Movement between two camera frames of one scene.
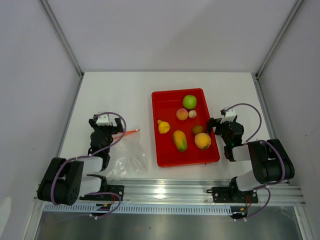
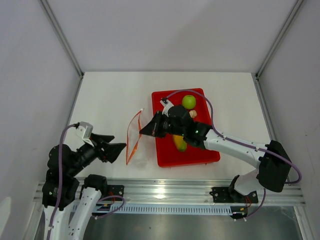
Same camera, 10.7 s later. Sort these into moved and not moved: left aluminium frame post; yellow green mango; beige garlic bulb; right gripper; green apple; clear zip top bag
Moved: right gripper; clear zip top bag
Not moved: beige garlic bulb; left aluminium frame post; green apple; yellow green mango
